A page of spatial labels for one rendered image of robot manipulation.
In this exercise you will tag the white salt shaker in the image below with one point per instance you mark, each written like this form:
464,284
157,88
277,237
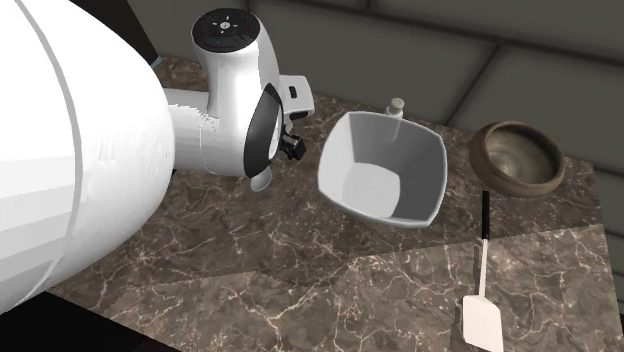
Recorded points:
395,106

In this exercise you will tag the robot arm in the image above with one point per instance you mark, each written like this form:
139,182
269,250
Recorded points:
97,146

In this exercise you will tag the brown round bowl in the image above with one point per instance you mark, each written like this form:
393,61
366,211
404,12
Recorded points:
516,161

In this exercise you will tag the white square bowl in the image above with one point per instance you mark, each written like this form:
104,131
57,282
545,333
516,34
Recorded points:
375,190

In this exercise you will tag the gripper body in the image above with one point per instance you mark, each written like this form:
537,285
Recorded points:
294,146

